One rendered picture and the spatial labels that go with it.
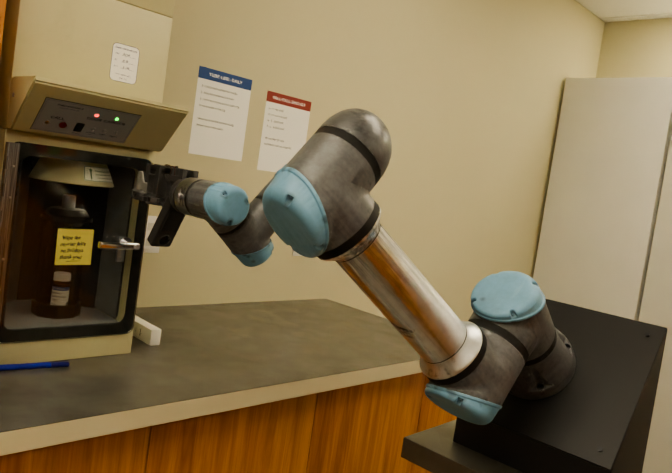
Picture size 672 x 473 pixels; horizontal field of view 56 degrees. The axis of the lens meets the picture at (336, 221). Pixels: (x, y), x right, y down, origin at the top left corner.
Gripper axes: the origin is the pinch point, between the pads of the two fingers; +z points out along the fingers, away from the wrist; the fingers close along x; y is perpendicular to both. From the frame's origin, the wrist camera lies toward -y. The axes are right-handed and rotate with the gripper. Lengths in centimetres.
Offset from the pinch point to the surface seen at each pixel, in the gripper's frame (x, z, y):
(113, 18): 9.0, 2.6, 36.1
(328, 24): -92, 46, 66
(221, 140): -52, 45, 17
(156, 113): 2.3, -7.7, 17.7
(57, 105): 21.6, -5.8, 15.7
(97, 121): 12.9, -4.2, 14.1
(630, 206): -284, -5, 18
